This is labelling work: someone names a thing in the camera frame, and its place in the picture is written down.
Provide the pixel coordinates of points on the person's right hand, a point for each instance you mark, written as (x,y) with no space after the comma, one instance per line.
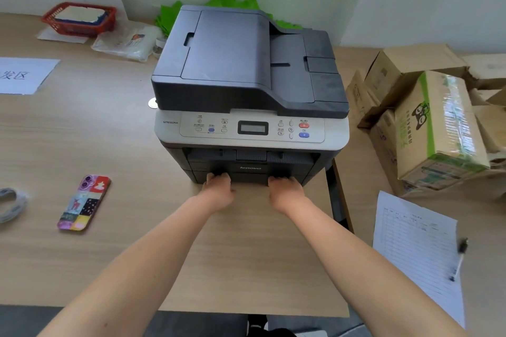
(285,196)

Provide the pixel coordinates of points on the person's left hand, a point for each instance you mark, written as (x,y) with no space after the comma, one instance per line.
(218,194)

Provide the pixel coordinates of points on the person's left fingers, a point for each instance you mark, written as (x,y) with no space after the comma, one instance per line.
(217,178)

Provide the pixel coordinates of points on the person's right fingers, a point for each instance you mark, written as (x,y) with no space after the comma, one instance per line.
(284,182)

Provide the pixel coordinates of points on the black printer paper tray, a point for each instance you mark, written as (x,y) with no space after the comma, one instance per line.
(251,178)

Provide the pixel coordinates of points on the person's right forearm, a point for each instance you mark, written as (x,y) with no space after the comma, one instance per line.
(355,273)

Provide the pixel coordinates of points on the person's left forearm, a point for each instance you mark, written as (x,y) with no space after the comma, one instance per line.
(142,269)

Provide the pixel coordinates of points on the small round metal disc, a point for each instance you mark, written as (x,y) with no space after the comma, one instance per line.
(152,103)

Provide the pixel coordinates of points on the grey and black multifunction printer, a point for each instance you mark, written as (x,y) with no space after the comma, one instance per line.
(237,60)

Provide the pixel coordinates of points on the phone with colourful patchwork case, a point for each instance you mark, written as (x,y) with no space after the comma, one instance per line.
(83,203)

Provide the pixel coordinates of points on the small white cup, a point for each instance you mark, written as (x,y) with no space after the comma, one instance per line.
(160,46)

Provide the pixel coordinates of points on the printed paper form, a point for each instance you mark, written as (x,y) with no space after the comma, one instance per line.
(415,246)

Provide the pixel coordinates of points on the person's black shoe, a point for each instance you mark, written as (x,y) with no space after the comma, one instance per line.
(256,328)

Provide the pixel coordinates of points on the cardboard box with green print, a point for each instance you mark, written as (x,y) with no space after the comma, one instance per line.
(438,127)

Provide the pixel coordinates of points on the clear plastic bag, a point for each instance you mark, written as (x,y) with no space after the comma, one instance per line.
(126,42)

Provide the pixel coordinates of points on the plain brown cardboard box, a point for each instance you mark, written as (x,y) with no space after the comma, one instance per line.
(411,64)

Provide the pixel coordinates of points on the white pen with black cap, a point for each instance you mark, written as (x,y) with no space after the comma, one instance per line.
(458,261)

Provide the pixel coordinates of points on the red plastic basket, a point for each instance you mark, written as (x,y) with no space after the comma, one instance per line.
(85,28)

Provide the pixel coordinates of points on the white pad in basket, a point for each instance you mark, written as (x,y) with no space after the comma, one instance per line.
(81,15)

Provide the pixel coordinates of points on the white paper under basket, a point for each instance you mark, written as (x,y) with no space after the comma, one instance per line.
(51,35)

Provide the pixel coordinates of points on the white paper sign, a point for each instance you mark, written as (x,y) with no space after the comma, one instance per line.
(23,76)

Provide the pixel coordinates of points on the torn brown cardboard box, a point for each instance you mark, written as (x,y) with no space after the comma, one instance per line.
(488,72)

